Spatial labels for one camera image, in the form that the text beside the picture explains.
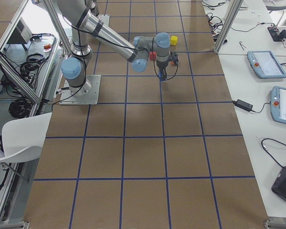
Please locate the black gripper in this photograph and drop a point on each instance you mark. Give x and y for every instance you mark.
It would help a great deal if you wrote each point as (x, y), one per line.
(162, 65)

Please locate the blue wooden block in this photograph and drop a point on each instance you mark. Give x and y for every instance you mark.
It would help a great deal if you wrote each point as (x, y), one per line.
(160, 75)

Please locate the red wooden block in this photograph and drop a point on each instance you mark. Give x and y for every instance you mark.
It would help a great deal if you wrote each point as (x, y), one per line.
(152, 55)

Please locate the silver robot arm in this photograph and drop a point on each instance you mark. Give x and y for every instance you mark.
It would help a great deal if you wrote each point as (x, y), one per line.
(83, 16)

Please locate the yellow wooden block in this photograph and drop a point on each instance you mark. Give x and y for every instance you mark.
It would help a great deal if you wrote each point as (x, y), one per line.
(173, 40)

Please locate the black power adapter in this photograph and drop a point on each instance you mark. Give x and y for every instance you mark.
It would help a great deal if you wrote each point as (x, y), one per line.
(243, 105)

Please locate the upper blue teach pendant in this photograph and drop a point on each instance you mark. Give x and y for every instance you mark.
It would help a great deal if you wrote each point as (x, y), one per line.
(265, 64)

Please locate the blue teach pendant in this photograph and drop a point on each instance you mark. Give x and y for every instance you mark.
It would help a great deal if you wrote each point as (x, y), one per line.
(278, 104)
(265, 64)

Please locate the red snack packet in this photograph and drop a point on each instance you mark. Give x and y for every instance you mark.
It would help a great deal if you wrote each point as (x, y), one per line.
(47, 47)

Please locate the lower blue teach pendant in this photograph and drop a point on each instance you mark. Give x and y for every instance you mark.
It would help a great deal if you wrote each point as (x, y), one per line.
(278, 104)

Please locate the grey control box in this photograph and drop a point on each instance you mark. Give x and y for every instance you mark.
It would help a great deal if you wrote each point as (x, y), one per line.
(21, 35)

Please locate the white chair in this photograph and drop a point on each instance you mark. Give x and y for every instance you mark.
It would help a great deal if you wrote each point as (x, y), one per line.
(23, 139)

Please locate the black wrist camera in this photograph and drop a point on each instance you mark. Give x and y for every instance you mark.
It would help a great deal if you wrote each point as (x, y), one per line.
(173, 56)

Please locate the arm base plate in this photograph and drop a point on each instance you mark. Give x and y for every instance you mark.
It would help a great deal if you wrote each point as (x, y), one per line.
(88, 94)

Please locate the aluminium frame post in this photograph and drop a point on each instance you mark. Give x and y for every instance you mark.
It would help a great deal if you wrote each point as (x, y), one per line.
(229, 17)

